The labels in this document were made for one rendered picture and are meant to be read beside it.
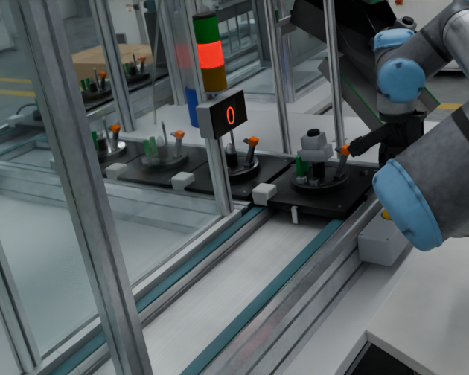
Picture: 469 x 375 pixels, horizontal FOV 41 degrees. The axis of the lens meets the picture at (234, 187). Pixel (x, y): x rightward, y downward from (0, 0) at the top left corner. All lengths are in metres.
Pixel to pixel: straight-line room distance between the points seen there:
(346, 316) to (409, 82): 0.46
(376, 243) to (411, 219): 0.55
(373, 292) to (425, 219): 0.57
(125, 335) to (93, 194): 0.17
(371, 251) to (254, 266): 0.24
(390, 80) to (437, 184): 0.39
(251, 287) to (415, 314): 0.32
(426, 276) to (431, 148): 0.64
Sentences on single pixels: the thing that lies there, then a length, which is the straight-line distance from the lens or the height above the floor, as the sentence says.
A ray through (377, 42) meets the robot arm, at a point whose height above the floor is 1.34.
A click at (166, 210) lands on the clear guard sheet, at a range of 1.28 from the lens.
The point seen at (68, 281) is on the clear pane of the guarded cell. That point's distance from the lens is 0.65.
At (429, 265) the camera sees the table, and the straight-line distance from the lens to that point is 1.38.
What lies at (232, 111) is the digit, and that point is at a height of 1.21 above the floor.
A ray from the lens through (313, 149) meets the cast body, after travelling 1.46.
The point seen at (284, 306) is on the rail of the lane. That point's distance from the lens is 1.10.
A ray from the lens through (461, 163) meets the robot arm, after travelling 0.72.
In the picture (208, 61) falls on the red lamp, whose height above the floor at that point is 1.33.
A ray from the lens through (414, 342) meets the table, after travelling 1.17.
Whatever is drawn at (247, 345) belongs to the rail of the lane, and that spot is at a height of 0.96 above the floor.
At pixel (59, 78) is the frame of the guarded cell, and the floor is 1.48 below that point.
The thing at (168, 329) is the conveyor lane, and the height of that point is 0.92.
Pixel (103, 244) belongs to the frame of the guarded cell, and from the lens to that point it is 0.66.
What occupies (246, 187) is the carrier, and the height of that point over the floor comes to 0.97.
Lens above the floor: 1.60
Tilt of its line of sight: 24 degrees down
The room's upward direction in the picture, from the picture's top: 9 degrees counter-clockwise
